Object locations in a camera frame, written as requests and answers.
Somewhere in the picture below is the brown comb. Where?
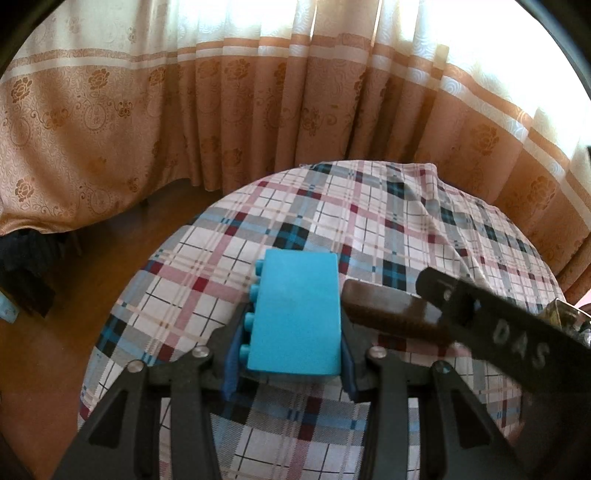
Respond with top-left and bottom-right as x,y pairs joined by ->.
341,279 -> 454,346

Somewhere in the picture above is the beige orange curtain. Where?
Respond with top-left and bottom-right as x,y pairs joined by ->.
1,1 -> 590,301

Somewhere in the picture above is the gold metal tray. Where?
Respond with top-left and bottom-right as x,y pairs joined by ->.
539,299 -> 590,347

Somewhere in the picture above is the plaid tablecloth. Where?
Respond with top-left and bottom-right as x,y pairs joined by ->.
78,160 -> 562,479

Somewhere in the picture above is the blue toy brick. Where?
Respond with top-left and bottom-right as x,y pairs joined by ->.
240,249 -> 342,377

